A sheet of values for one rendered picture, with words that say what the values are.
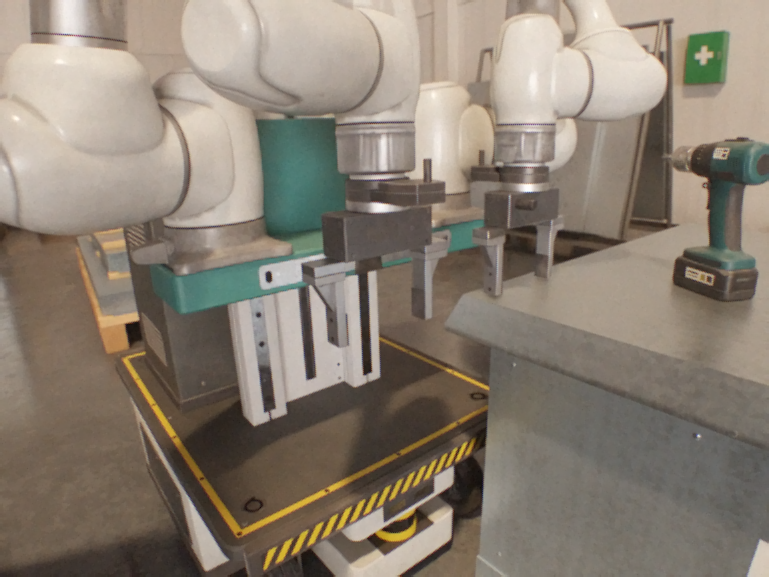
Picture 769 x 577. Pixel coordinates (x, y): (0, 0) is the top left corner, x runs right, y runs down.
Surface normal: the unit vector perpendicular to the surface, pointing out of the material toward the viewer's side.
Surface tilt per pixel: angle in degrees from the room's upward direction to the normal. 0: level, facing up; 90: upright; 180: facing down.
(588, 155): 78
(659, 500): 90
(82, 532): 0
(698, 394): 67
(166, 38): 90
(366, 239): 90
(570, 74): 88
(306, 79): 132
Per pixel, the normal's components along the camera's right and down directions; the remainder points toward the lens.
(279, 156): 0.62, 0.21
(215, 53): -0.40, 0.40
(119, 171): 0.87, 0.22
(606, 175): -0.77, 0.00
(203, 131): 0.78, -0.11
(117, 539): -0.04, -0.95
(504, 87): -0.75, 0.24
